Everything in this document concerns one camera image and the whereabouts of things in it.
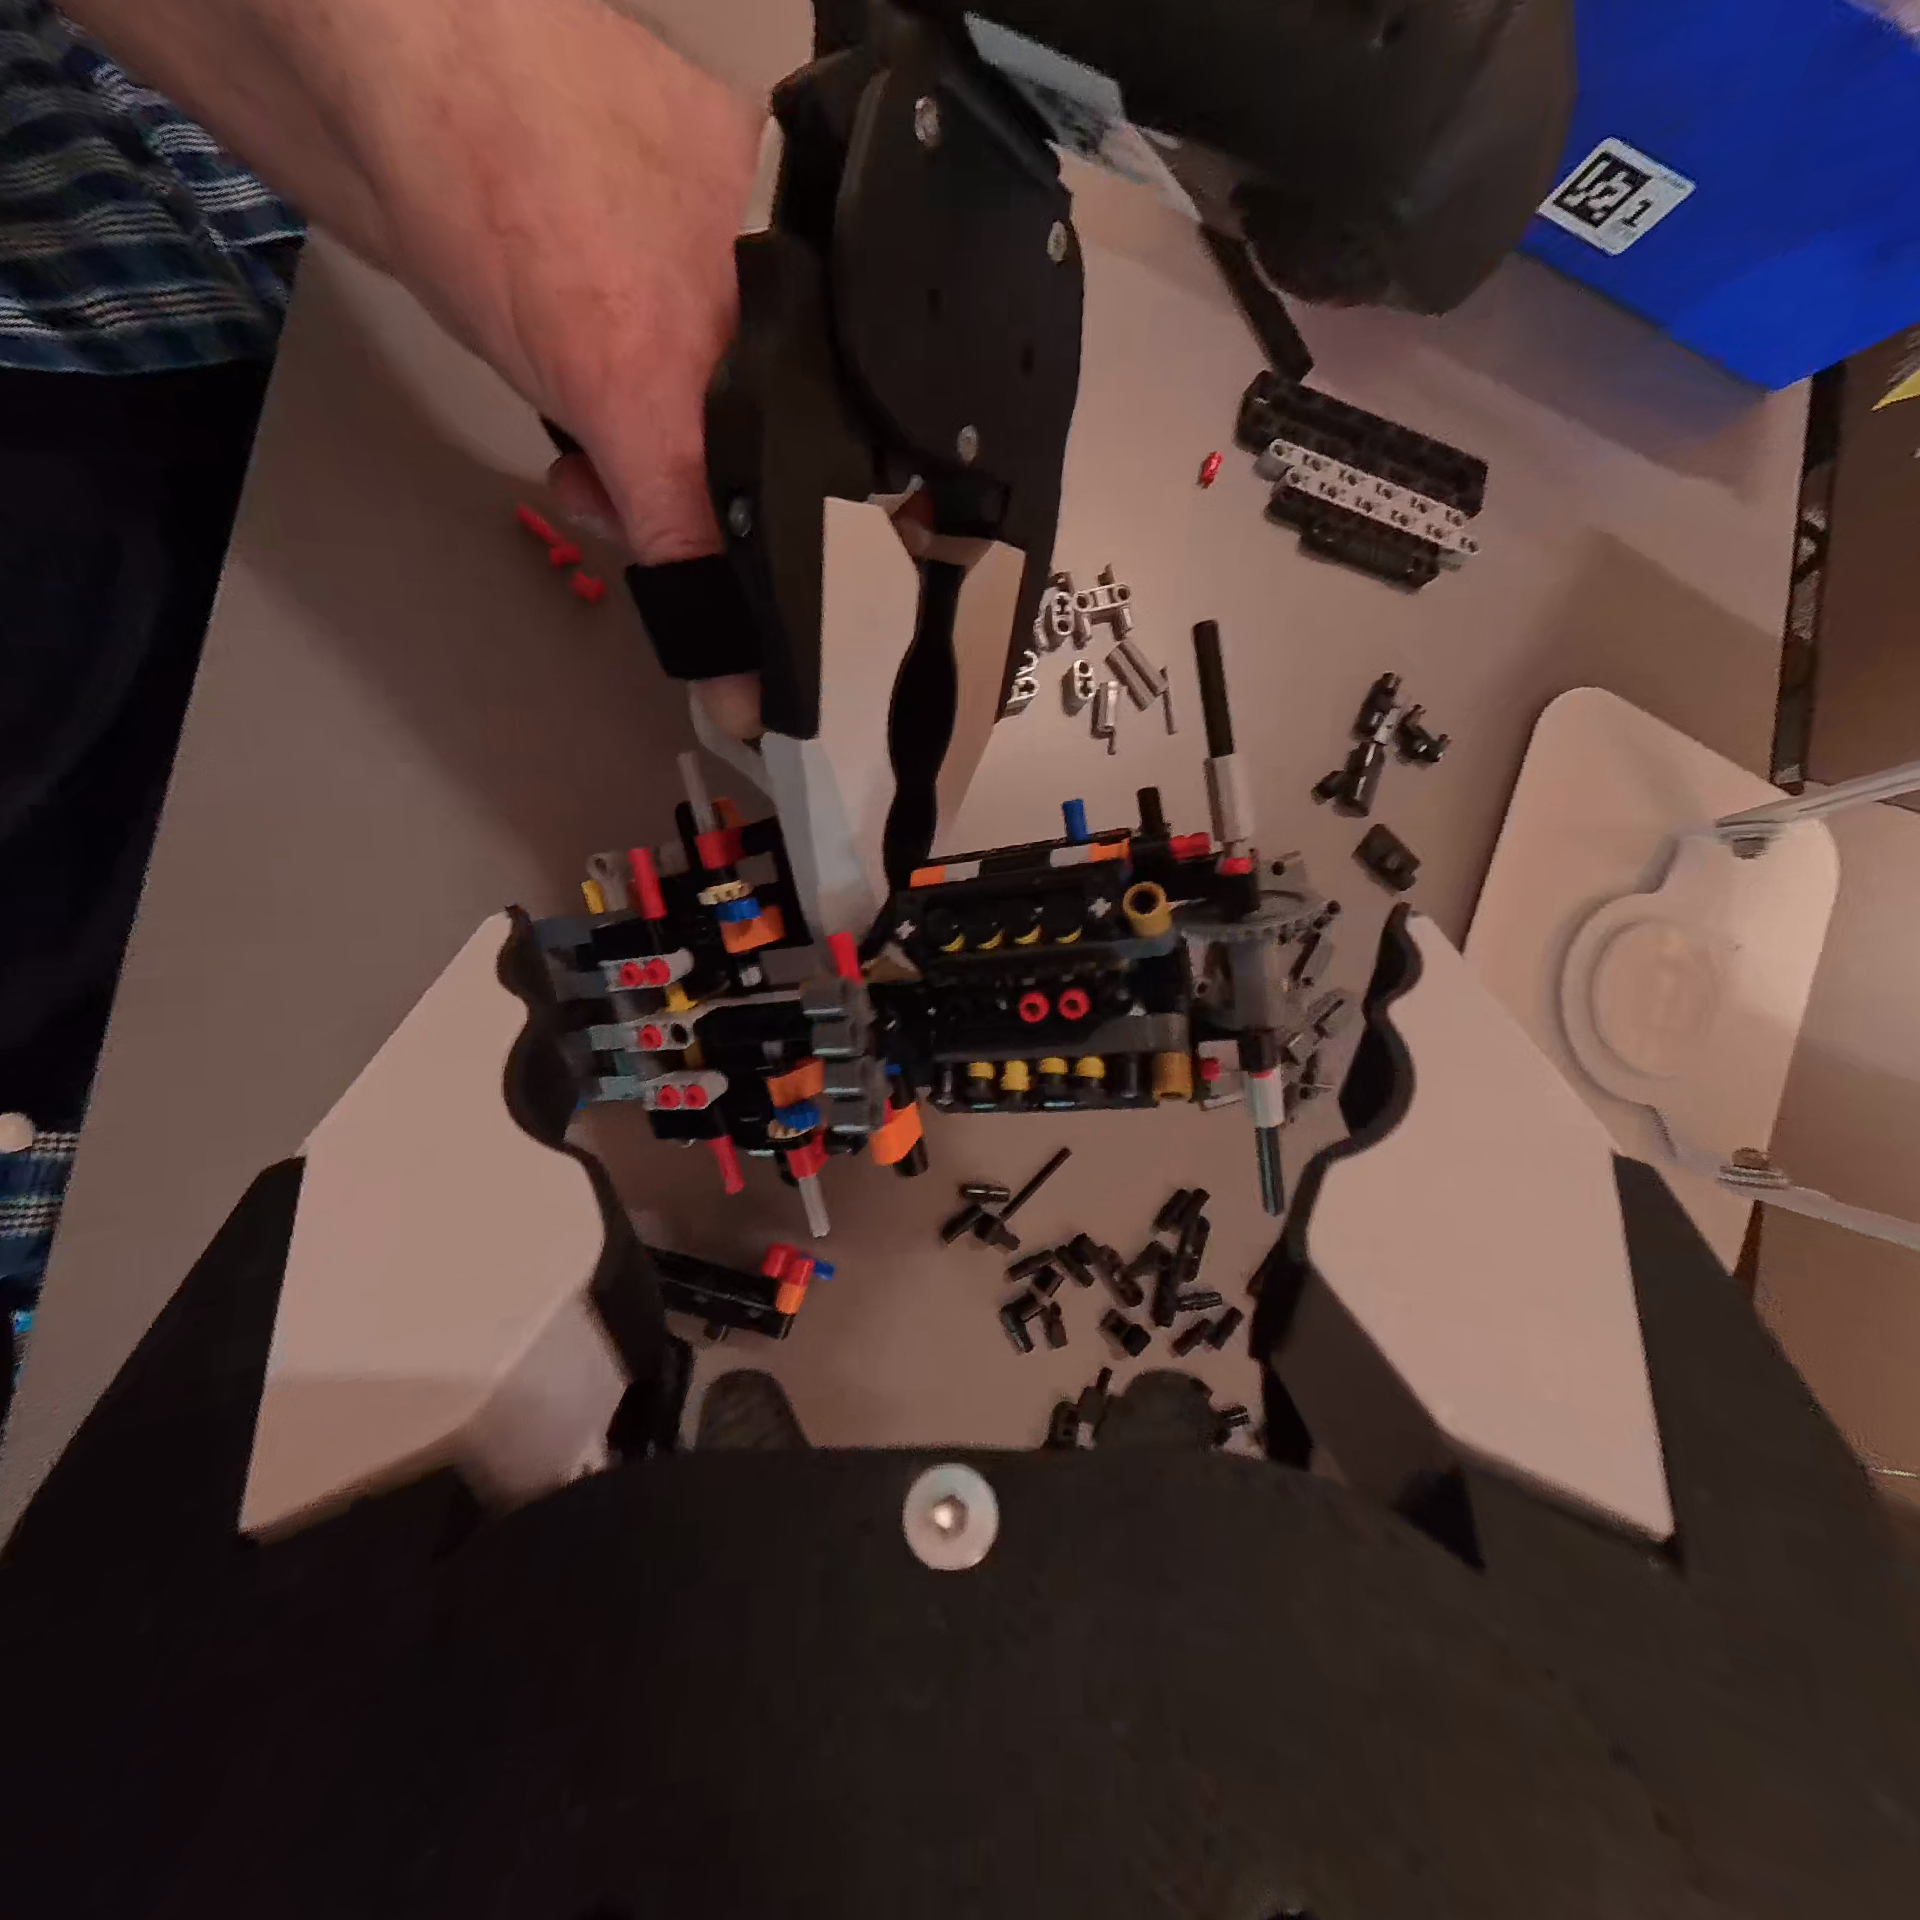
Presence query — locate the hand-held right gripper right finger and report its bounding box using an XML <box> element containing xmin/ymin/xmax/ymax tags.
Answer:
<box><xmin>1250</xmin><ymin>901</ymin><xmax>1682</xmax><ymax>1546</ymax></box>

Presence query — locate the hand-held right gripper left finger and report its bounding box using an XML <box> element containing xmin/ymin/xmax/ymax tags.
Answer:
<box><xmin>237</xmin><ymin>904</ymin><xmax>694</xmax><ymax>1543</ymax></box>

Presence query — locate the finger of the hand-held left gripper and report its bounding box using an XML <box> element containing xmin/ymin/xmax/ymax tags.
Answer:
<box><xmin>758</xmin><ymin>491</ymin><xmax>941</xmax><ymax>940</ymax></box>
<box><xmin>892</xmin><ymin>540</ymin><xmax>1040</xmax><ymax>894</ymax></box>

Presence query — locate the lego car chassis model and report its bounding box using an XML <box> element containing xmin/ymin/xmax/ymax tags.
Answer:
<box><xmin>510</xmin><ymin>623</ymin><xmax>1347</xmax><ymax>1241</ymax></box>

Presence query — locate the pile of grey lego connectors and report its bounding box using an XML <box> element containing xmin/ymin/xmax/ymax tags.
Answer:
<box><xmin>1004</xmin><ymin>566</ymin><xmax>1180</xmax><ymax>756</ymax></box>

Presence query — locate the black lego beam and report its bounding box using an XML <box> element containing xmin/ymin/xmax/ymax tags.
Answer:
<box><xmin>1265</xmin><ymin>487</ymin><xmax>1450</xmax><ymax>591</ymax></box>
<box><xmin>1198</xmin><ymin>224</ymin><xmax>1318</xmax><ymax>380</ymax></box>
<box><xmin>1237</xmin><ymin>368</ymin><xmax>1492</xmax><ymax>503</ymax></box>

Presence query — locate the pile of black lego pins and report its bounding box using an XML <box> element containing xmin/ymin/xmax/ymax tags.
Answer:
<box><xmin>944</xmin><ymin>1177</ymin><xmax>1261</xmax><ymax>1451</ymax></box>

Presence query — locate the grey lego beam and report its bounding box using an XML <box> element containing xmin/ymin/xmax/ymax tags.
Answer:
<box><xmin>1261</xmin><ymin>441</ymin><xmax>1484</xmax><ymax>560</ymax></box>

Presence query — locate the person's left hand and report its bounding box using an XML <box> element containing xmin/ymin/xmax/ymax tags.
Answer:
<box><xmin>347</xmin><ymin>44</ymin><xmax>774</xmax><ymax>740</ymax></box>

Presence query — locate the black beam with red pins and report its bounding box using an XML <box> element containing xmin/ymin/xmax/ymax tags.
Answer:
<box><xmin>647</xmin><ymin>1241</ymin><xmax>838</xmax><ymax>1343</ymax></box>

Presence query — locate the white plastic stand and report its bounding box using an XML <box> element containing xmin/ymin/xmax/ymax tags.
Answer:
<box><xmin>1464</xmin><ymin>687</ymin><xmax>1920</xmax><ymax>1257</ymax></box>

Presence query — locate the person's dark undershirt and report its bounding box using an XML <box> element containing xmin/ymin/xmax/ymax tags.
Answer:
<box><xmin>0</xmin><ymin>358</ymin><xmax>297</xmax><ymax>1150</ymax></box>

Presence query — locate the dark cardboard box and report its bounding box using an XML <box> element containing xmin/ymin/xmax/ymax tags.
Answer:
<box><xmin>1768</xmin><ymin>324</ymin><xmax>1920</xmax><ymax>798</ymax></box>

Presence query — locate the blue plastic box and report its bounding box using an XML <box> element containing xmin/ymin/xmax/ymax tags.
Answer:
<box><xmin>1514</xmin><ymin>0</ymin><xmax>1920</xmax><ymax>391</ymax></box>

